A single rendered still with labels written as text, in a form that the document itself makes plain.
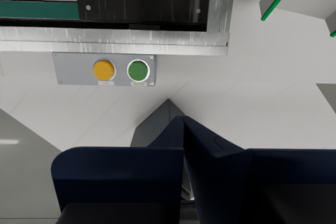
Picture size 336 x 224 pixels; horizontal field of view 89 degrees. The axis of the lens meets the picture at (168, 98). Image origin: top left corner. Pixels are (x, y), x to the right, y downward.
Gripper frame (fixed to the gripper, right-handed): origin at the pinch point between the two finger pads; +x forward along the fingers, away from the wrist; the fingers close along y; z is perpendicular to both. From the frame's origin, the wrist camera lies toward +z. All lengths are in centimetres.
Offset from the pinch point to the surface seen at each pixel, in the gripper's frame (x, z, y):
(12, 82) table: 40, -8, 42
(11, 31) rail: 29.5, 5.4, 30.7
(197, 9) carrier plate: 28.3, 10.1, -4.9
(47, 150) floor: 126, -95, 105
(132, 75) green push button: 28.2, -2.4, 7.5
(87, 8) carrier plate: 28.3, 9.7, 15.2
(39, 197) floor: 126, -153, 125
